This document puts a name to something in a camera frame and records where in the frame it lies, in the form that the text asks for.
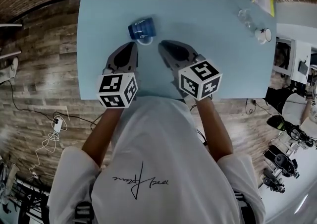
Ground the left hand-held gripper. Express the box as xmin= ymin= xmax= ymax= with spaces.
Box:
xmin=96 ymin=42 xmax=139 ymax=109

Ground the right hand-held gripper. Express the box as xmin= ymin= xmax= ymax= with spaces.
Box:
xmin=158 ymin=40 xmax=223 ymax=102

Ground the blue mug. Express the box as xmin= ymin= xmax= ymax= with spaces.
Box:
xmin=127 ymin=16 xmax=158 ymax=46

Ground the person's left forearm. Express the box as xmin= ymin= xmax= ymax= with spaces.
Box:
xmin=81 ymin=106 xmax=124 ymax=169

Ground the person's right forearm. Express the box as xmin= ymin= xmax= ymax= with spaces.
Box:
xmin=196 ymin=98 xmax=235 ymax=163

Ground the white mug with black print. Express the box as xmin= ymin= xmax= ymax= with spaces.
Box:
xmin=254 ymin=27 xmax=273 ymax=45

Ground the clear drinking glass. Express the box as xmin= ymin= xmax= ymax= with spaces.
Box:
xmin=237 ymin=7 xmax=251 ymax=22

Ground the small clear glass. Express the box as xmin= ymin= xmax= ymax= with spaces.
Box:
xmin=244 ymin=19 xmax=259 ymax=32

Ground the white power strip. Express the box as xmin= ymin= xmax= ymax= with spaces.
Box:
xmin=52 ymin=116 xmax=64 ymax=132

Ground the person's white T-shirt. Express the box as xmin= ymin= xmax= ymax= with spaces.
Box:
xmin=46 ymin=95 xmax=266 ymax=224

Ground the black green-trimmed bag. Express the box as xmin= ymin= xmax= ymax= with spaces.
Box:
xmin=266 ymin=115 xmax=285 ymax=132

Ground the black metal stand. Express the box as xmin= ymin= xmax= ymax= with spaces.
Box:
xmin=0 ymin=163 xmax=52 ymax=224

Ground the tangled white cable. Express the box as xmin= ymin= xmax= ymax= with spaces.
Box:
xmin=27 ymin=118 xmax=68 ymax=178

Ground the black camera equipment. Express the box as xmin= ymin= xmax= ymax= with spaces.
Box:
xmin=263 ymin=145 xmax=300 ymax=178

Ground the black shoulder strap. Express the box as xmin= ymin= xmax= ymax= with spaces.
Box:
xmin=234 ymin=191 xmax=254 ymax=219
xmin=74 ymin=201 xmax=94 ymax=224

